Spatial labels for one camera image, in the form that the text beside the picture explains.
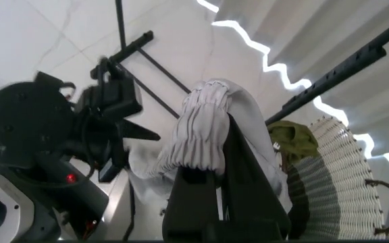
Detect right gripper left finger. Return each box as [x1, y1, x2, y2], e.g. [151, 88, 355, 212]
[162, 167, 222, 241]

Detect white laundry basket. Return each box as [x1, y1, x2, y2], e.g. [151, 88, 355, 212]
[287, 116, 389, 241]

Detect pale grey shorts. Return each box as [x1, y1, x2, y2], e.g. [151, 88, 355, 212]
[126, 78, 283, 203]

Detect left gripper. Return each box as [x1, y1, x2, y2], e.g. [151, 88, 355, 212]
[74, 113, 161, 184]

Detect white curtain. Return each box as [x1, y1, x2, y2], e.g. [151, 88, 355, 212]
[214, 0, 389, 169]

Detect black cable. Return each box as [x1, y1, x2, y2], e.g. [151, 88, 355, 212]
[123, 182, 137, 241]

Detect green garment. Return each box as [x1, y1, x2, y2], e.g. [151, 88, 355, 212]
[267, 120, 320, 166]

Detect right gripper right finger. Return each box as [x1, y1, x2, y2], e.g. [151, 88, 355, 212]
[221, 113, 292, 241]

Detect black clothes rack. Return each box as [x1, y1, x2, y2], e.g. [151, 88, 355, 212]
[89, 0, 389, 126]

